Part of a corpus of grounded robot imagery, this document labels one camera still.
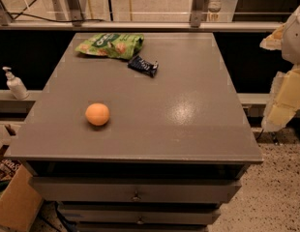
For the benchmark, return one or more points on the orange ball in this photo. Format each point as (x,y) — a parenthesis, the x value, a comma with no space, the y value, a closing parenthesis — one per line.
(97,114)

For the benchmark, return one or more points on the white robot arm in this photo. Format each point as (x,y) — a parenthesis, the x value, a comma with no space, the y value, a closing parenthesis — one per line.
(291,39)

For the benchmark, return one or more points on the cardboard box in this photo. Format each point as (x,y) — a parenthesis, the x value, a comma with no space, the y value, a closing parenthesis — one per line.
(19,202)

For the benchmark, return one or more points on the dark blue rxbar wrapper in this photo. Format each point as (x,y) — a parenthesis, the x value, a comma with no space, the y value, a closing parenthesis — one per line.
(140,65)

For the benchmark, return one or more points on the green snack bag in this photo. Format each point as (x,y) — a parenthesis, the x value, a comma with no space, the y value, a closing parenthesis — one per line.
(112,45)

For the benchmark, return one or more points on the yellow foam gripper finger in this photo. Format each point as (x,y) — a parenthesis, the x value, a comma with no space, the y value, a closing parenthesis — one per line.
(284,100)
(274,40)

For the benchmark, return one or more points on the grey drawer cabinet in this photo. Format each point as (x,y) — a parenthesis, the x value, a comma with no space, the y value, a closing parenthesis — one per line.
(180,139)

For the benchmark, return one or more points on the white pump bottle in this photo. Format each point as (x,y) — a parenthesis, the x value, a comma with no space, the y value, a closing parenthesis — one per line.
(15,85)

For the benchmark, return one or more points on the drawer knob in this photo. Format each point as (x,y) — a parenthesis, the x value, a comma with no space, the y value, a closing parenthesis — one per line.
(136,197)
(140,221)

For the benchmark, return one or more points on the top drawer knob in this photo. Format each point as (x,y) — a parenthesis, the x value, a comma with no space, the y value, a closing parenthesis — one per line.
(136,197)

